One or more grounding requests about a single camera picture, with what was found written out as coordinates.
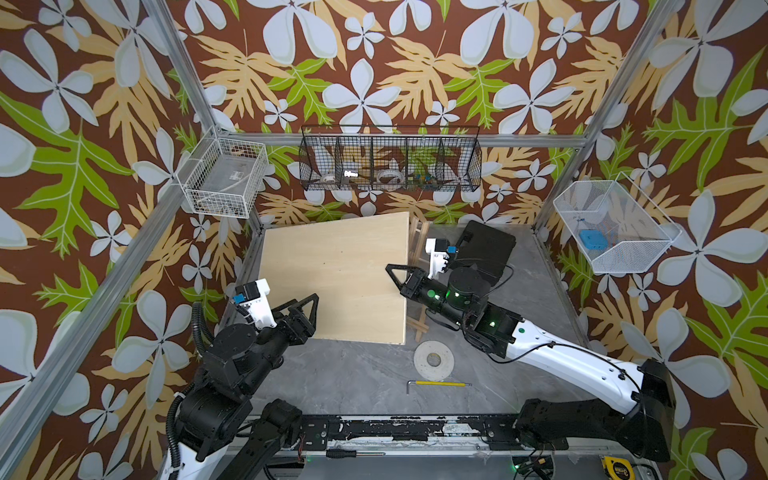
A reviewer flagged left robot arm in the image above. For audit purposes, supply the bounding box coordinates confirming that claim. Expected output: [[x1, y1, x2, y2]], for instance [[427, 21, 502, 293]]
[[158, 294, 319, 479]]

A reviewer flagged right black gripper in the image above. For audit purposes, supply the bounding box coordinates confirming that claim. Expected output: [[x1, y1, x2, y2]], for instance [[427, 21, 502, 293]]
[[389, 263, 472, 332]]

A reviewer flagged yellow handled hex key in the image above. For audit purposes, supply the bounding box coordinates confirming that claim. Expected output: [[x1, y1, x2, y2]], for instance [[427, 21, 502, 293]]
[[406, 380, 473, 395]]

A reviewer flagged yellow tape measure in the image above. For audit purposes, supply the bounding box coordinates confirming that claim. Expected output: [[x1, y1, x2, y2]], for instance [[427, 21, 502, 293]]
[[601, 456, 636, 480]]

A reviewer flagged white tape roll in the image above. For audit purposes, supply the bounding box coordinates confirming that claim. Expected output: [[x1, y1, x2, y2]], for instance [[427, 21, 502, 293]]
[[413, 341, 455, 381]]

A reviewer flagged black wire basket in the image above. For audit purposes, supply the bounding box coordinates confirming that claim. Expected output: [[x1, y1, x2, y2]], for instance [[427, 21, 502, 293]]
[[297, 125, 482, 192]]

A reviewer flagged blue object in basket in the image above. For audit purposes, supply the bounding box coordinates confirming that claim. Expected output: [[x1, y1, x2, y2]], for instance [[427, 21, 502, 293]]
[[579, 229, 610, 251]]

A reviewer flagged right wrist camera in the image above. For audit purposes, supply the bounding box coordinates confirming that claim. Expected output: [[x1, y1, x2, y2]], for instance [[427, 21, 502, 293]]
[[425, 238, 458, 279]]

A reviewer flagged plywood canvas board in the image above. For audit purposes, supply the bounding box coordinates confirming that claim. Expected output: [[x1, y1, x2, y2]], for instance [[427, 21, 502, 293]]
[[258, 212, 410, 345]]

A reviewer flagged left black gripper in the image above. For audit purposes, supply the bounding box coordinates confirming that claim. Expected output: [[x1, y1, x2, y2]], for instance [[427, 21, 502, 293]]
[[237, 292, 315, 395]]

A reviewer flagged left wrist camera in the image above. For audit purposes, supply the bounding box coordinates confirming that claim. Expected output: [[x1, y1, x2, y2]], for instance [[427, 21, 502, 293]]
[[233, 279, 276, 331]]

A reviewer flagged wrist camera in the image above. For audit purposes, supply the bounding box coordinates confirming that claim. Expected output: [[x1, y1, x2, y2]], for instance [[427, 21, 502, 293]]
[[233, 279, 276, 331], [425, 238, 458, 279]]

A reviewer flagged black screwdriver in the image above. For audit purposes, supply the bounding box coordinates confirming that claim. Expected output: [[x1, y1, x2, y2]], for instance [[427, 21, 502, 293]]
[[325, 449, 386, 459]]

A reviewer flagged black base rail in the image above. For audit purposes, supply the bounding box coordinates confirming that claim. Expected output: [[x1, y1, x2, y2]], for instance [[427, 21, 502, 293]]
[[294, 414, 537, 452]]

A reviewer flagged black plastic case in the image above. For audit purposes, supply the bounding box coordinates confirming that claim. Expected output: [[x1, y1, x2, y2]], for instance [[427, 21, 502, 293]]
[[450, 220, 516, 286]]

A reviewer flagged white mesh basket right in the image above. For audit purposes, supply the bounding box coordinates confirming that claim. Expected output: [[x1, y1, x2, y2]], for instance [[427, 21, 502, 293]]
[[554, 174, 682, 275]]

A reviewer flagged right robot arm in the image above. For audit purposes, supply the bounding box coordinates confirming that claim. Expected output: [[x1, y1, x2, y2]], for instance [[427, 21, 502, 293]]
[[385, 264, 676, 463]]

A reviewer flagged white wire basket left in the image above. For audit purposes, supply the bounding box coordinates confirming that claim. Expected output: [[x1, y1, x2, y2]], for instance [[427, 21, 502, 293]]
[[178, 128, 269, 219]]

